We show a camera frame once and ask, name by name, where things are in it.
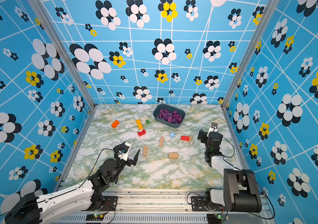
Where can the dark teal storage bin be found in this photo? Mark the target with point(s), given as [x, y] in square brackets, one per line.
[159, 115]

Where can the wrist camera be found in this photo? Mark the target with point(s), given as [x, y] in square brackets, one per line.
[213, 127]
[121, 151]

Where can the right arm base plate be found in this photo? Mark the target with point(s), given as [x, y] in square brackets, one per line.
[198, 204]

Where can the natural wood triangle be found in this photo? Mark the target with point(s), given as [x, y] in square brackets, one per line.
[190, 139]

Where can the orange brick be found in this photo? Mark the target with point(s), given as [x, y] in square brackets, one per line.
[115, 124]

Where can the natural wood large brick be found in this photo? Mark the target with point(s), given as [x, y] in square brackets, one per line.
[173, 155]

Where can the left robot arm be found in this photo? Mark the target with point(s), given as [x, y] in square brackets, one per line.
[32, 208]

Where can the aluminium front rail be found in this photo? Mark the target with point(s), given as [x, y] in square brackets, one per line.
[163, 207]

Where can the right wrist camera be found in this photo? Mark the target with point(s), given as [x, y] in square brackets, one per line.
[213, 127]

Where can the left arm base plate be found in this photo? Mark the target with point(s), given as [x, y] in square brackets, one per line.
[107, 203]

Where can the red rectangular brick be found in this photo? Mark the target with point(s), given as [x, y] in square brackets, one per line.
[185, 138]

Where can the red arch brick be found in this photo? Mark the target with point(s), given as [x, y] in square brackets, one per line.
[141, 132]

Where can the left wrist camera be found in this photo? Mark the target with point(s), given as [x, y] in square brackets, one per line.
[121, 151]

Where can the natural wood printed brick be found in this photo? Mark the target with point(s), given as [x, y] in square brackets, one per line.
[161, 141]

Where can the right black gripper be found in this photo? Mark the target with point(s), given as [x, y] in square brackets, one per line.
[204, 135]

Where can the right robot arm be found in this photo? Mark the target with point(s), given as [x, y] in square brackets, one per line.
[240, 191]

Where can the yellow long brick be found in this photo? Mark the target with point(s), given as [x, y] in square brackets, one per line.
[139, 124]

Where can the natural wood slanted brick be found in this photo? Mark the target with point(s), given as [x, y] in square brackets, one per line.
[145, 151]

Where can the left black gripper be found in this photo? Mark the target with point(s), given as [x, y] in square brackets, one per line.
[130, 162]

